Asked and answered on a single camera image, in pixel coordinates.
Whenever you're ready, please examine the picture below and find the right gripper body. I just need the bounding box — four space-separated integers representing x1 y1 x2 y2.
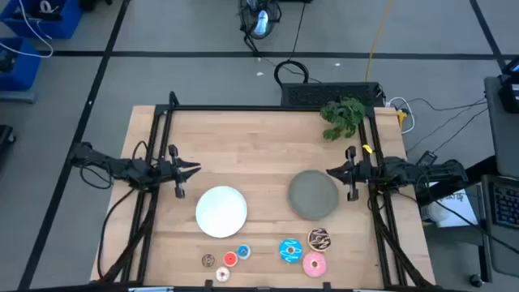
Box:
345 145 372 203

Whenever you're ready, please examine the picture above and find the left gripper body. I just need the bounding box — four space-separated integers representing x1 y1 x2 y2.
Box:
157 144 187 200

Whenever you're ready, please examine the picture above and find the large chocolate iced donut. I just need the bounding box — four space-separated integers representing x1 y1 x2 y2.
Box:
307 227 332 253

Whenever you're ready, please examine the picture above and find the large blue iced donut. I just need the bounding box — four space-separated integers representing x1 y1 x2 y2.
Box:
278 238 304 264

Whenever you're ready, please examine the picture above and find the large pink iced donut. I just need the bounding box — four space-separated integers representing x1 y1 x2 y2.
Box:
302 251 328 279

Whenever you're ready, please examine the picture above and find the grey round plate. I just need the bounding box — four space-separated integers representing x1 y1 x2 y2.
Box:
287 169 340 221

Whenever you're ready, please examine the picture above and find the white round plate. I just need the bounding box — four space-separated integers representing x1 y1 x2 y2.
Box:
195 185 248 239

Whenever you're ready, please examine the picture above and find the green leafy plant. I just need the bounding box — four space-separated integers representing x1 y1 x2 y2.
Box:
319 96 367 142

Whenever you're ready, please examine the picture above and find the black power adapter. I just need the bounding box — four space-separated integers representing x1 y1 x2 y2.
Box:
417 150 438 165

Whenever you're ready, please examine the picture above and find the black vented computer case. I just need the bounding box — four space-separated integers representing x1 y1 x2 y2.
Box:
280 82 386 109

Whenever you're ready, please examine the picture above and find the white printed booklet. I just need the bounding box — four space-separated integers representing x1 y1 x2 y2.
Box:
421 182 479 228

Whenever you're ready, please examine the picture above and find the black diagonal bar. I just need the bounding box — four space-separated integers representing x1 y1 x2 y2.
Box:
417 155 500 206

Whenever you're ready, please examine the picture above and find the grey desk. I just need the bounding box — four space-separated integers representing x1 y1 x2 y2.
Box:
482 75 519 179

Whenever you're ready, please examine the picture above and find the black floor fan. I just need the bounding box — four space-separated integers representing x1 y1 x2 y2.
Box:
237 0 283 41

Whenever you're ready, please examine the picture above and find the black desk device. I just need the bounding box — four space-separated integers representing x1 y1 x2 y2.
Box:
497 56 519 114

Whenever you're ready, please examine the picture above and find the blue plastic bin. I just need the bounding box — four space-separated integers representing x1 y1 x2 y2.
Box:
0 36 41 91
0 0 84 41

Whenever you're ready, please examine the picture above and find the black aluminium table frame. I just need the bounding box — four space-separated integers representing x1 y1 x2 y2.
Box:
97 91 437 292

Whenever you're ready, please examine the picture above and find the white looped cable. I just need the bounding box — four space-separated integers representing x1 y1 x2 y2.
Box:
387 96 417 135

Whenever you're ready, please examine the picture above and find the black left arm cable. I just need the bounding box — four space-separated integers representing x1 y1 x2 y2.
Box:
97 187 139 281

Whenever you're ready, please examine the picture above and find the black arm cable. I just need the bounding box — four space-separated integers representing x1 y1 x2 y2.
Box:
421 190 519 256
97 187 139 281

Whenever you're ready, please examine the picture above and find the black coiled cable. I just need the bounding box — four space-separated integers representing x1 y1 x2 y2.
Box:
273 59 311 87

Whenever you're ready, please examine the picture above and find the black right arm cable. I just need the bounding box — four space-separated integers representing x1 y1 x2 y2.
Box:
421 190 519 256

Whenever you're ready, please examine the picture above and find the yellow floor cable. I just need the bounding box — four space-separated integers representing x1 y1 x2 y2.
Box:
364 0 393 82

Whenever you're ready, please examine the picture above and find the white bin cable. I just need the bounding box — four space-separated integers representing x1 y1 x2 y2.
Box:
0 0 54 58

